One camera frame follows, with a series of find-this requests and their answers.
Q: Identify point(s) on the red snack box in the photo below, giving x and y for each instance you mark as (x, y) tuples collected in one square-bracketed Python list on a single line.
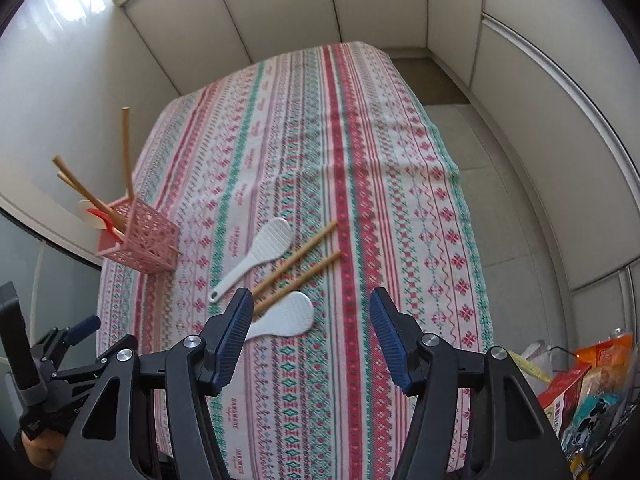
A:
[(567, 392)]

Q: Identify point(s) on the white plain rice paddle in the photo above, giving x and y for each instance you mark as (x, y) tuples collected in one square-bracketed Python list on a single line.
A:
[(290, 317)]

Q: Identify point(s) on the orange snack packet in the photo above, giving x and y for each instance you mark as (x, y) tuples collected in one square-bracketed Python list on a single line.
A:
[(607, 352)]

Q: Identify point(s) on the white rice paddle with hole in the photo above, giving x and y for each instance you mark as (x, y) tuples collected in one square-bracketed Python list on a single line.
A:
[(272, 240)]

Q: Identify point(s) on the red plastic spoon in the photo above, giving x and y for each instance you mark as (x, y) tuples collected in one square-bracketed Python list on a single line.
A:
[(102, 217)]

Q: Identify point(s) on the patterned striped tablecloth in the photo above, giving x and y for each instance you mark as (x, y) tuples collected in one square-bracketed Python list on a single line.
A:
[(350, 185)]

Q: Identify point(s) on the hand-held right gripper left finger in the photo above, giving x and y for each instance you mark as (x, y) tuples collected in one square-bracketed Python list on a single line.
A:
[(235, 340)]

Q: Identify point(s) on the white paper bag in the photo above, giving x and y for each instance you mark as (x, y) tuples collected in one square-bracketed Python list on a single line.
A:
[(531, 360)]

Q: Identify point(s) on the person's left hand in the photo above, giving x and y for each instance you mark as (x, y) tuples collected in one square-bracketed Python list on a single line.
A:
[(42, 455)]

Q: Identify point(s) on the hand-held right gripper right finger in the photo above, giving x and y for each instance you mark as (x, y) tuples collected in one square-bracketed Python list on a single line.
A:
[(395, 345)]

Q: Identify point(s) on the pink perforated utensil basket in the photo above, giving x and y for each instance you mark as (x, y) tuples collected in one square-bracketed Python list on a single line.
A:
[(150, 245)]

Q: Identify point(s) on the blue white snack packet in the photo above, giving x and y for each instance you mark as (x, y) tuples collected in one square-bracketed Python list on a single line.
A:
[(592, 420)]

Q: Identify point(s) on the long wooden chopstick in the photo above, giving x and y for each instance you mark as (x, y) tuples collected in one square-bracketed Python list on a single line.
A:
[(80, 185), (300, 280), (75, 190), (300, 254), (127, 160)]

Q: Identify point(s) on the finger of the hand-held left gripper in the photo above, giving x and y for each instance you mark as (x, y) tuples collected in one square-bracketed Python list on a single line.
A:
[(90, 360), (84, 330)]

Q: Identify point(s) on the beige plastic spoon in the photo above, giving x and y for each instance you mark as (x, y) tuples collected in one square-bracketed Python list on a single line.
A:
[(86, 210)]

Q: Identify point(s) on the frosted glass sliding door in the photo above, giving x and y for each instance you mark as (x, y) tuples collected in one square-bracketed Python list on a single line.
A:
[(17, 265)]

